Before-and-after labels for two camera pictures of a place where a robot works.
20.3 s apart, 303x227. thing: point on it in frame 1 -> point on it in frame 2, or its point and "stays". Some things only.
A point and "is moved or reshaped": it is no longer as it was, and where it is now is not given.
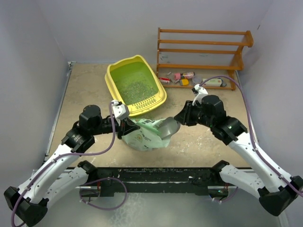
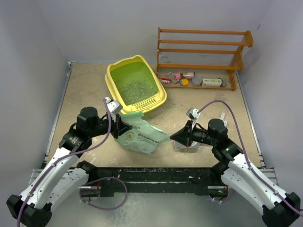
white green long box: [212, 82] stays
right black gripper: [184, 117] -> [185, 136]
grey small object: [223, 84] stays
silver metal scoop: [169, 126] -> [194, 144]
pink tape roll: [177, 76] stays
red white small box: [164, 80] stays
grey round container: [196, 79] stays
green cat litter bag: [147, 137] is moved or reshaped
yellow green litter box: [132, 82] stays
